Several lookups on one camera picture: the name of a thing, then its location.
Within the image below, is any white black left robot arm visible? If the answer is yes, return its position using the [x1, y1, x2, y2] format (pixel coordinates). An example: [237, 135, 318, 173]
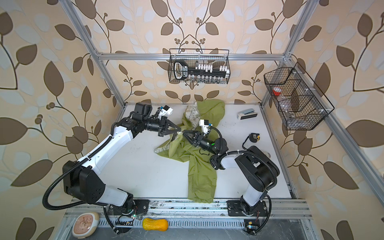
[42, 103, 181, 215]

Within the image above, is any round beige dish on floor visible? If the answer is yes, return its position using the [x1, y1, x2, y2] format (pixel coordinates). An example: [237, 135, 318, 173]
[72, 212, 100, 239]

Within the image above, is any black tape measure with strap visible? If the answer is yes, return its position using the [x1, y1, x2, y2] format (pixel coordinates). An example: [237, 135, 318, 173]
[242, 133, 260, 150]

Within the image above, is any green zip-up hooded jacket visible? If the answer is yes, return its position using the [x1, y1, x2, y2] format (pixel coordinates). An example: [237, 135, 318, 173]
[154, 99, 225, 203]

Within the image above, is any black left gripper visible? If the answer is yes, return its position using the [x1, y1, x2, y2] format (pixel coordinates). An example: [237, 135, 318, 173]
[141, 116, 181, 135]

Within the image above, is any red capped bottle in basket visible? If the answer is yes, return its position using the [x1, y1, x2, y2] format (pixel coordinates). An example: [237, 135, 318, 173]
[273, 87, 282, 97]

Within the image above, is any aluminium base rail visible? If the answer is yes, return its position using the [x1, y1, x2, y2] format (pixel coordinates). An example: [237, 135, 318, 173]
[64, 196, 313, 230]

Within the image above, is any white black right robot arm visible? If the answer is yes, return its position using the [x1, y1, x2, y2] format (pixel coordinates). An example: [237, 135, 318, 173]
[183, 127, 280, 217]

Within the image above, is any black wire basket wall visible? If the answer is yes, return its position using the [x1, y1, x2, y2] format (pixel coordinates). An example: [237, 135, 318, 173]
[264, 63, 335, 131]
[167, 48, 231, 85]

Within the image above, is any aluminium frame strut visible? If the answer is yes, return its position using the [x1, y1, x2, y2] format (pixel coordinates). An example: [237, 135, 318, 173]
[59, 0, 126, 108]

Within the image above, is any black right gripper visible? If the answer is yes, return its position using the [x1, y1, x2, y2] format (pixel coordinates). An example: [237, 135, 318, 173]
[183, 130, 218, 157]

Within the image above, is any black wire basket back wall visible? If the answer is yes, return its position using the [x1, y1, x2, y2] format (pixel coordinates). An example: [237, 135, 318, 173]
[167, 48, 231, 85]

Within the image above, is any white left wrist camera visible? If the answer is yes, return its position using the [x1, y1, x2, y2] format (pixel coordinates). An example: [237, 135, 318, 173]
[157, 105, 173, 120]

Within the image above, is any black wire basket right wall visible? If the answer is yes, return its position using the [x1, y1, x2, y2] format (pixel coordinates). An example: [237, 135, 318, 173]
[264, 63, 335, 131]

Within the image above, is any light blue white stapler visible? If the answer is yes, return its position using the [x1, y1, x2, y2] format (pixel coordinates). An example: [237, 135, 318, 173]
[237, 109, 258, 120]

